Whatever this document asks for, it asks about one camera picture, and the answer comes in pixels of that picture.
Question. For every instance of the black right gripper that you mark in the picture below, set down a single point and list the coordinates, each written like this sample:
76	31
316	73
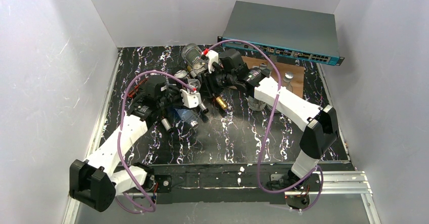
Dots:
208	83

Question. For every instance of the dark bottle brown label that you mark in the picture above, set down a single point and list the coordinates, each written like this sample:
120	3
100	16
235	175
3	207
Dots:
166	124

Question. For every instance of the red black wine rack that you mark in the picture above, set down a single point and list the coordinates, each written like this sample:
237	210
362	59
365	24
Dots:
132	94

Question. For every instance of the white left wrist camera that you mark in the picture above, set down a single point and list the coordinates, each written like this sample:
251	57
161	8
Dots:
191	99

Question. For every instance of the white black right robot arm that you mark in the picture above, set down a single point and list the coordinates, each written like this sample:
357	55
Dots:
319	125

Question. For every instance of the clear bottle gold label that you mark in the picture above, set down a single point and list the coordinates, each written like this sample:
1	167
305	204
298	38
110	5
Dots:
184	76

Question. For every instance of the teal network switch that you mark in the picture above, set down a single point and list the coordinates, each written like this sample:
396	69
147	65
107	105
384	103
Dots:
284	32

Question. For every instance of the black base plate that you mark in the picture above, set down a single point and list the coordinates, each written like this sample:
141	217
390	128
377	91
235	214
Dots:
216	183

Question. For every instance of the clear bottle grey label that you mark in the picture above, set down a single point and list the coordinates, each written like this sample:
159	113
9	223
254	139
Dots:
191	53

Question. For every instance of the dark bottle gold foil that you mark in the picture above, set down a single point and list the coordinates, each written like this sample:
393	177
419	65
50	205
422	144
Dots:
220	101

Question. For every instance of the blue square glass bottle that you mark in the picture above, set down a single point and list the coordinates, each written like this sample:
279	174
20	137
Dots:
188	116

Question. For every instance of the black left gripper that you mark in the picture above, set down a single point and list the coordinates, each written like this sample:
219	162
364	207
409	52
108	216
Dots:
179	101

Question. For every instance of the clear round glass bottle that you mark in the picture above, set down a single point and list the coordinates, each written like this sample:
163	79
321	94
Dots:
286	82

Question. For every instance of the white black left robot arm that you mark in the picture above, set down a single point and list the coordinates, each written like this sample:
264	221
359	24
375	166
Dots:
104	175

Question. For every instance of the wooden board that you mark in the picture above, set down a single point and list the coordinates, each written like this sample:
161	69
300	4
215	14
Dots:
298	72

